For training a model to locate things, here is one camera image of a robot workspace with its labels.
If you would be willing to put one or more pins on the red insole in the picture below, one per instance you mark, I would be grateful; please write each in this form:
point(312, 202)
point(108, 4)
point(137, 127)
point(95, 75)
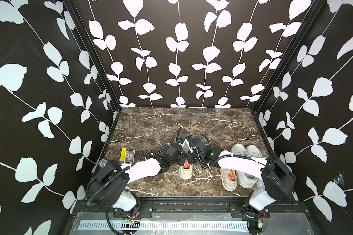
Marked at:
point(186, 165)

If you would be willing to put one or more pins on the white sneaker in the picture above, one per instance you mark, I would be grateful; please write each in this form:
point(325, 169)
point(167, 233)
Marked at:
point(246, 181)
point(254, 152)

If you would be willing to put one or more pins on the white sneaker inner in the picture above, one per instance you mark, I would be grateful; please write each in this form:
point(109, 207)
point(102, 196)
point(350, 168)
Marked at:
point(246, 181)

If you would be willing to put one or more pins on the yellow card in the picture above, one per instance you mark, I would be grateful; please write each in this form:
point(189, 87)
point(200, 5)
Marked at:
point(123, 155)

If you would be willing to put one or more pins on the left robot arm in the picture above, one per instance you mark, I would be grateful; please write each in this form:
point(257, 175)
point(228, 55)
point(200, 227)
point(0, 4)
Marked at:
point(107, 191)

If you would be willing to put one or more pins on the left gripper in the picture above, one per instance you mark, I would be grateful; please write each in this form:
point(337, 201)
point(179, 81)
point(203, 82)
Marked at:
point(183, 157)

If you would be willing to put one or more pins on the white vented rail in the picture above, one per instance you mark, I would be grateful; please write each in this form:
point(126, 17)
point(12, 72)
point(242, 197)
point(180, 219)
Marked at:
point(147, 225)

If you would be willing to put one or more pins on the beige sneaker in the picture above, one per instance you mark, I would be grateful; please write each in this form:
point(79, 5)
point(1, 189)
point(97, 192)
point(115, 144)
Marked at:
point(185, 174)
point(228, 179)

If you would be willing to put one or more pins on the colourful card box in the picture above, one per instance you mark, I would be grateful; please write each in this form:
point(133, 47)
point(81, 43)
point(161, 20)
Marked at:
point(129, 156)

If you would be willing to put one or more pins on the purple glitter tube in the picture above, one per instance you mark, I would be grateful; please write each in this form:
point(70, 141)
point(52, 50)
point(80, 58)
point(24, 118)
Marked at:
point(102, 163)

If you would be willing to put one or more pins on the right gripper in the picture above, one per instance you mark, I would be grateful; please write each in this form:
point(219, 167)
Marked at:
point(189, 157)

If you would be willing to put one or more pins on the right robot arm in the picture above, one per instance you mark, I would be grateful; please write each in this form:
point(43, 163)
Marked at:
point(276, 180)

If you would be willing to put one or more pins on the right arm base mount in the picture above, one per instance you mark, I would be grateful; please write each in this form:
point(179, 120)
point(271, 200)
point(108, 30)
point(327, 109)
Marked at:
point(237, 210)

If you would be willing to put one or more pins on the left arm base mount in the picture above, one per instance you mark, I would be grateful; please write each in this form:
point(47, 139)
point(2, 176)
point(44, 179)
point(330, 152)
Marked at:
point(141, 210)

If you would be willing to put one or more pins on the white sneaker outer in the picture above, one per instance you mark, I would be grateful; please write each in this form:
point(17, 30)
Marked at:
point(254, 152)

